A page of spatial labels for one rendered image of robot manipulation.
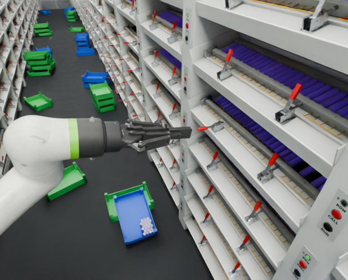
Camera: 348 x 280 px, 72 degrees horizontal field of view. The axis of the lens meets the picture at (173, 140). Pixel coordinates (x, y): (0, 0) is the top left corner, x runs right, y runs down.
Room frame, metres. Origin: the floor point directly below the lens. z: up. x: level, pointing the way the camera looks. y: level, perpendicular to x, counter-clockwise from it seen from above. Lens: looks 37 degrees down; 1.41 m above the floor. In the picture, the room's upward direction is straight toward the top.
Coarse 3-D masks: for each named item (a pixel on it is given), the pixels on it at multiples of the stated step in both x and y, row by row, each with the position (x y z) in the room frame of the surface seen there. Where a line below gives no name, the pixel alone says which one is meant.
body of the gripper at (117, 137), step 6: (108, 126) 0.46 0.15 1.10; (114, 126) 0.46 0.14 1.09; (120, 126) 0.51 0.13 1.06; (126, 126) 0.51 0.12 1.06; (108, 132) 0.45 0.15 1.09; (114, 132) 0.45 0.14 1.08; (120, 132) 0.46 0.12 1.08; (126, 132) 0.48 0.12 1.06; (108, 138) 0.44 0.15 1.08; (114, 138) 0.44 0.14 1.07; (120, 138) 0.45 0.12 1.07; (126, 138) 0.46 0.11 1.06; (132, 138) 0.46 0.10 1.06; (138, 138) 0.47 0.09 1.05; (108, 144) 0.43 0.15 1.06; (114, 144) 0.44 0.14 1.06; (120, 144) 0.44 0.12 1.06; (126, 144) 0.45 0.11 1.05; (108, 150) 0.43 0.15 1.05; (114, 150) 0.44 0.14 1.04
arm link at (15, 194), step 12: (12, 168) 0.41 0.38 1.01; (60, 168) 0.43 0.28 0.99; (0, 180) 0.37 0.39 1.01; (12, 180) 0.37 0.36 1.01; (24, 180) 0.38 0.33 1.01; (36, 180) 0.38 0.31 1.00; (48, 180) 0.40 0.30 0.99; (60, 180) 0.43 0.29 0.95; (0, 192) 0.34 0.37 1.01; (12, 192) 0.35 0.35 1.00; (24, 192) 0.36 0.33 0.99; (36, 192) 0.37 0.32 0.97; (48, 192) 0.40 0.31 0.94; (0, 204) 0.32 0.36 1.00; (12, 204) 0.33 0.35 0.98; (24, 204) 0.34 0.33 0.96; (0, 216) 0.30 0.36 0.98; (12, 216) 0.31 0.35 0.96; (0, 228) 0.29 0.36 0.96
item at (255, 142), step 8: (208, 104) 0.87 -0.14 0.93; (216, 112) 0.81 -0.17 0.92; (224, 112) 0.78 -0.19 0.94; (224, 120) 0.76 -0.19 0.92; (232, 120) 0.73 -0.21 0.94; (240, 128) 0.68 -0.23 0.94; (240, 136) 0.66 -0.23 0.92; (248, 136) 0.64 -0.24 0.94; (256, 144) 0.59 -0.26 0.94; (264, 152) 0.56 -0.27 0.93; (272, 152) 0.55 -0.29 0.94; (280, 160) 0.51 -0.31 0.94; (280, 168) 0.50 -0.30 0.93; (288, 168) 0.48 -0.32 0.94; (280, 176) 0.47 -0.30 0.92; (288, 176) 0.47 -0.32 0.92; (296, 176) 0.45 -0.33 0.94; (296, 184) 0.44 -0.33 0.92; (304, 184) 0.42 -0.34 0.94; (312, 192) 0.40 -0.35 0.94
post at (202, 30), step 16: (192, 0) 0.91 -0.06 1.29; (192, 16) 0.90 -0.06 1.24; (192, 32) 0.90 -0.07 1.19; (208, 32) 0.91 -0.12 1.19; (224, 32) 0.94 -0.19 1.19; (240, 32) 0.96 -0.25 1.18; (192, 64) 0.89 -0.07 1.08; (192, 80) 0.89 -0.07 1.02; (192, 96) 0.89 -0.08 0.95; (192, 128) 0.89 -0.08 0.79; (192, 160) 0.90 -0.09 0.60
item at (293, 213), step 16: (208, 96) 0.91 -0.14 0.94; (192, 112) 0.87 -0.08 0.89; (208, 112) 0.84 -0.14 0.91; (208, 128) 0.75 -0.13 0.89; (224, 128) 0.73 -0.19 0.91; (224, 144) 0.65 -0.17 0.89; (240, 144) 0.63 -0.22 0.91; (240, 160) 0.57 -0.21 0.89; (256, 160) 0.55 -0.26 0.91; (256, 176) 0.50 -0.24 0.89; (272, 192) 0.44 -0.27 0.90; (288, 192) 0.43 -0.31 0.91; (304, 192) 0.42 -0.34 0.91; (288, 208) 0.38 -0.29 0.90; (304, 208) 0.38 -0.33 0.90; (288, 224) 0.37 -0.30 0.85
